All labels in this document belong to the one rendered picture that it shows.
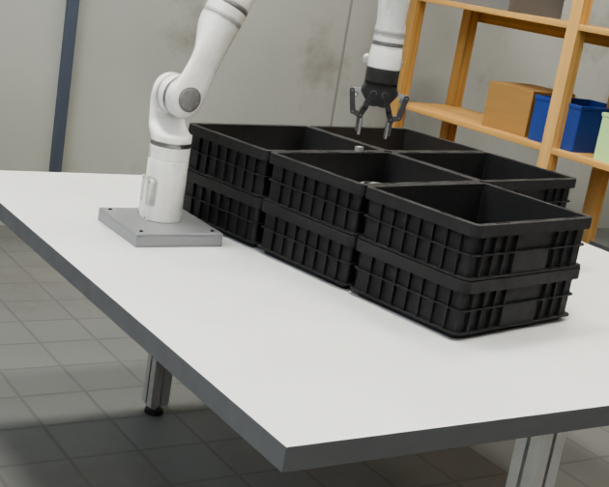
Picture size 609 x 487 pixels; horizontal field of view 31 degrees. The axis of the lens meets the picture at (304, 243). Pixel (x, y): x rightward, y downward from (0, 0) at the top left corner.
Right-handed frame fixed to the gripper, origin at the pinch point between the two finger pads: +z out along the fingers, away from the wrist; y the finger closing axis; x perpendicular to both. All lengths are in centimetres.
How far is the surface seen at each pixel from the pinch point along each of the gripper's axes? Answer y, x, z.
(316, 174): -11.5, -20.3, 8.3
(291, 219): -15.3, -16.5, 19.8
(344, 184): -5.7, -26.4, 8.3
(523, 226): 29, -42, 8
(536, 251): 34, -37, 14
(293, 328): -12, -58, 30
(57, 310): -92, 126, 100
